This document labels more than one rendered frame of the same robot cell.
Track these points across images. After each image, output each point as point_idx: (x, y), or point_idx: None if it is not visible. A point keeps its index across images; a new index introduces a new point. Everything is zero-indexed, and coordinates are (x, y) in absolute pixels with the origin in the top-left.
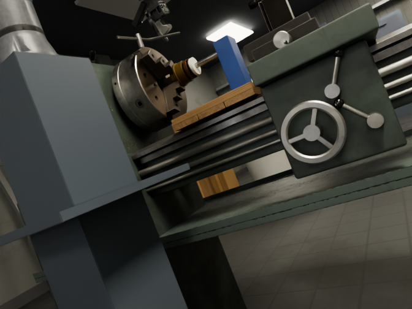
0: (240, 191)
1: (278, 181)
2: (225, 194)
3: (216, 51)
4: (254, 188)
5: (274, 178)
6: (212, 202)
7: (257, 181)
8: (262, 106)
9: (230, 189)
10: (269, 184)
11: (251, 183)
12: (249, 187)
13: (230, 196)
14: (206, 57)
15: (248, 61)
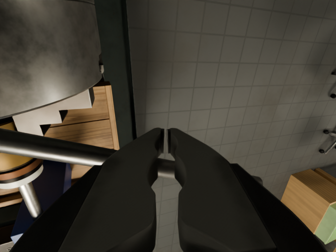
0: (120, 45)
1: (113, 95)
2: (126, 18)
3: (15, 221)
4: (111, 68)
5: (131, 85)
6: (104, 5)
7: (130, 67)
8: None
9: (127, 29)
10: (111, 86)
11: (130, 60)
12: (127, 54)
13: (106, 35)
14: (23, 199)
15: (0, 228)
